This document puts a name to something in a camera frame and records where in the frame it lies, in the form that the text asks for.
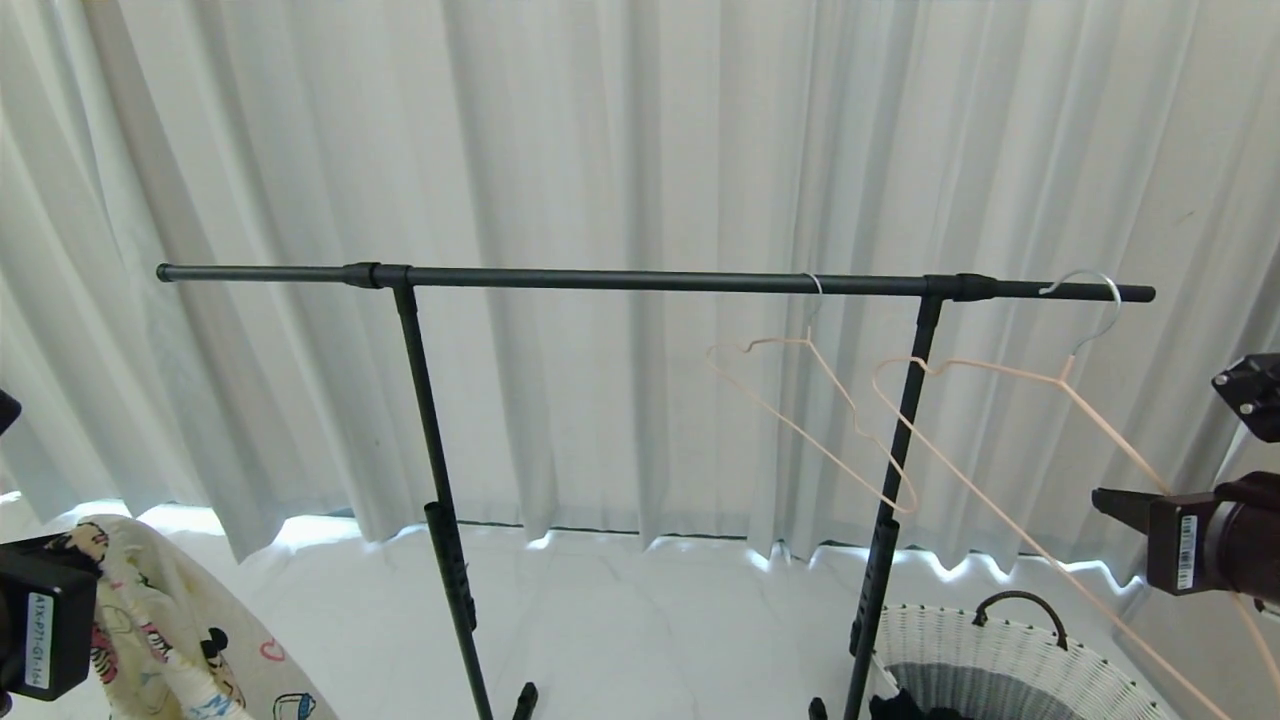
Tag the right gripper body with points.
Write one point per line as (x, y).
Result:
(1240, 540)

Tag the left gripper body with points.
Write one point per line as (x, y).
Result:
(50, 620)

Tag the cream printed garment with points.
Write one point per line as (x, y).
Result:
(170, 620)

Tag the pink clothes hanger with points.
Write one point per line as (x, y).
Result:
(817, 285)
(1115, 298)

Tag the white laundry basket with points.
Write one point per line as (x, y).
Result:
(1000, 650)

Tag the black clothes rack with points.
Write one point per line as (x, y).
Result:
(600, 280)

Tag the black garment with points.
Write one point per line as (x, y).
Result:
(900, 708)

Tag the white curtain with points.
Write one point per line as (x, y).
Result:
(600, 140)

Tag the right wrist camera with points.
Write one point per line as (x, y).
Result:
(1255, 395)

